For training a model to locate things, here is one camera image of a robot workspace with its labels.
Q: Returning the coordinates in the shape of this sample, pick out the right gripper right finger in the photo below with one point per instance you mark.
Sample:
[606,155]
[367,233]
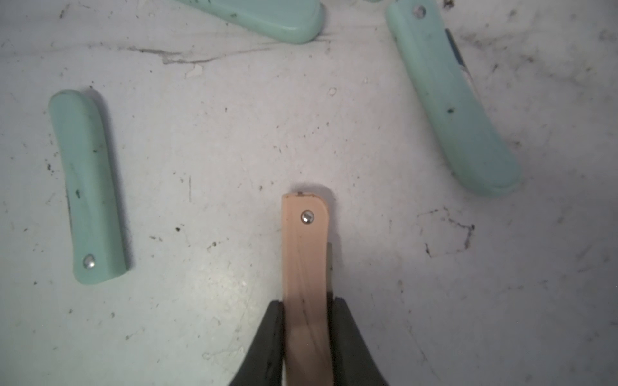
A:
[352,361]

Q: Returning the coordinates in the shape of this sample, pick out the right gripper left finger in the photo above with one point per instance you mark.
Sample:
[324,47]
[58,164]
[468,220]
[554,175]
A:
[263,363]

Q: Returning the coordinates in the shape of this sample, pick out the pink knife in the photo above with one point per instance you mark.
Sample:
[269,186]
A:
[305,221]

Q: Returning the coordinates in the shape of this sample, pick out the mint knife far left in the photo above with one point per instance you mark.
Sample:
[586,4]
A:
[96,229]

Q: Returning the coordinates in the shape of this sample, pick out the mint knife short middle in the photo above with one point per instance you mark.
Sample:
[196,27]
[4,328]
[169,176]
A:
[476,153]

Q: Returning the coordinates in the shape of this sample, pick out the mint knife lower middle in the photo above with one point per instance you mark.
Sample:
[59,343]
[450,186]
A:
[288,21]

